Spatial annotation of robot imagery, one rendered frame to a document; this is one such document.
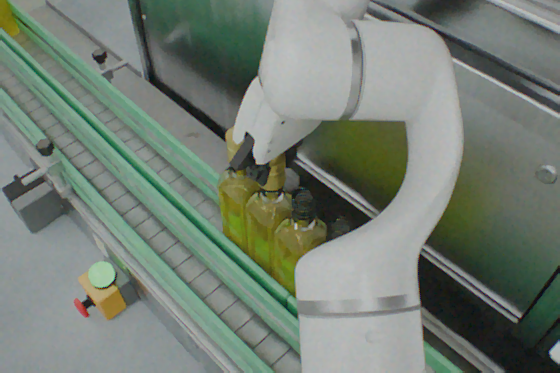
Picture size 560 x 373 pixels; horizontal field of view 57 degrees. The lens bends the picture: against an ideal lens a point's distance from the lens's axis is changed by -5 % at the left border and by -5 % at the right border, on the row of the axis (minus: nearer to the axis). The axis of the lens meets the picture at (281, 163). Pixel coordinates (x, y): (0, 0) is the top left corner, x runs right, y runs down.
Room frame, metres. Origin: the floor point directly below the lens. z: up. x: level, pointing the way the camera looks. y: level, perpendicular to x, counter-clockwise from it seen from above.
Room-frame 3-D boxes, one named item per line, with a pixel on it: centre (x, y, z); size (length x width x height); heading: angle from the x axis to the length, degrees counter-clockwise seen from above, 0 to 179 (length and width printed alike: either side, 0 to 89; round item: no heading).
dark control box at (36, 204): (0.66, 0.51, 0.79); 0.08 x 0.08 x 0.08; 45
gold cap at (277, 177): (0.44, 0.01, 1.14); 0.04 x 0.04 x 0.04
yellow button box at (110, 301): (0.47, 0.31, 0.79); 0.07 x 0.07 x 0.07; 45
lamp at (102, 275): (0.47, 0.31, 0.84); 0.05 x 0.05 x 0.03
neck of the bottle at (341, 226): (0.35, -0.07, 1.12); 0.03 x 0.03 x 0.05
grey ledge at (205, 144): (0.93, 0.35, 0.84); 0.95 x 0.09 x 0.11; 45
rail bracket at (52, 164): (0.60, 0.42, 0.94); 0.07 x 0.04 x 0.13; 135
